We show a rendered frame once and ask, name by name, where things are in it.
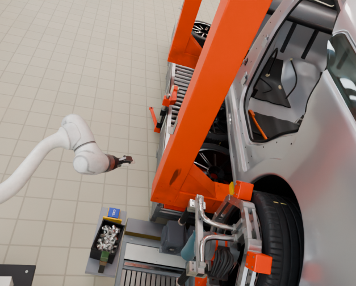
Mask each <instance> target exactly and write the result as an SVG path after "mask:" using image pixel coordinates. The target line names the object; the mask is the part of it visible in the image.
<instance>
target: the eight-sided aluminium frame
mask: <svg viewBox="0 0 356 286"><path fill-rule="evenodd" d="M235 206H236V207H238V208H240V210H241V218H242V226H243V230H244V239H245V248H244V254H243V257H242V262H241V267H240V272H239V276H238V281H237V285H236V286H254V281H255V278H256V272H254V271H252V270H250V269H249V271H248V268H246V267H245V264H246V256H247V252H248V251H252V252H256V253H261V250H262V241H261V238H260V234H259V228H258V222H257V216H256V208H255V206H254V204H253V203H251V202H249V201H246V200H241V199H237V198H235V197H233V195H230V194H227V196H226V197H225V199H224V201H223V202H222V203H221V205H220V206H219V208H218V209H217V211H216V212H215V213H214V216H213V218H212V220H213V221H216V222H220V223H222V224H223V223H224V221H225V219H226V218H227V217H228V215H229V214H230V213H231V211H232V210H233V208H234V207H235ZM250 222H251V225H252V232H251V228H250ZM215 230H216V227H214V226H211V230H210V231H211V232H215ZM221 232H222V229H220V228H217V233H220V234H221ZM206 263H207V264H208V271H210V270H211V268H212V267H211V260H206ZM247 273H248V276H247ZM246 276H247V280H246ZM245 281H246V283H245ZM206 285H207V286H220V284H219V280H215V279H214V280H212V279H208V277H207V283H206Z"/></svg>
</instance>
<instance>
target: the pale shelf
mask: <svg viewBox="0 0 356 286"><path fill-rule="evenodd" d="M107 212H108V208H105V207H102V208H101V211H100V215H99V220H98V223H97V228H96V231H95V235H94V239H93V242H94V240H95V237H96V235H97V232H98V230H99V227H100V225H101V223H102V220H103V216H106V217H107ZM126 215H127V212H126V211H120V215H119V219H121V220H122V223H121V224H122V225H125V219H126ZM122 237H123V235H122ZM121 243H122V238H121V240H120V243H119V247H118V249H117V252H116V255H115V257H114V260H113V263H112V264H109V263H107V265H106V266H105V268H104V273H103V274H98V268H99V265H100V264H99V260H96V259H93V258H90V254H89V258H88V261H87V266H86V269H85V274H91V275H99V276H106V277H113V278H114V277H115V275H116V269H117V265H118V259H119V253H120V247H121ZM92 244H93V243H92Z"/></svg>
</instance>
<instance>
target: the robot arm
mask: <svg viewBox="0 0 356 286"><path fill-rule="evenodd" d="M61 126H62V127H60V128H59V130H58V132H56V133H55V134H53V135H50V136H48V137H47V138H45V139H43V140H42V141H41V142H39V143H38V144H37V145H36V146H35V148H34V149H33V150H32V151H31V152H30V154H29V155H28V156H27V157H26V158H25V160H24V161H23V162H22V163H21V164H20V165H19V167H18V168H17V169H16V170H15V171H14V173H13V174H12V175H11V176H10V177H9V178H8V179H7V180H5V181H4V182H3V183H1V184H0V204H2V203H4V202H5V201H7V200H8V199H10V198H12V197H13V196H14V195H16V194H17V193H18V192H19V191H20V190H21V189H22V188H23V187H24V185H25V184H26V183H27V182H28V180H29V179H30V177H31V176H32V174H33V173H34V172H35V170H36V169H37V168H38V166H39V165H40V164H41V162H42V161H43V159H44V158H45V156H46V155H47V154H48V153H49V152H50V151H51V150H53V149H55V148H64V149H66V150H73V151H74V153H75V157H74V160H73V168H74V169H75V171H76V172H78V173H80V174H83V175H98V174H101V173H107V172H110V171H111V170H114V169H117V168H118V167H121V166H129V164H131V163H135V161H134V159H133V158H132V157H131V156H125V155H124V156H123V157H122V158H118V157H115V156H114V155H110V154H108V153H103V152H102V151H101V150H100V148H99V147H98V145H97V143H96V142H95V139H94V135H93V133H92V131H91V129H90V127H89V126H88V124H87V122H85V120H84V119H83V118H82V117H81V116H80V115H76V114H70V115H66V116H65V117H64V118H63V120H62V122H61Z"/></svg>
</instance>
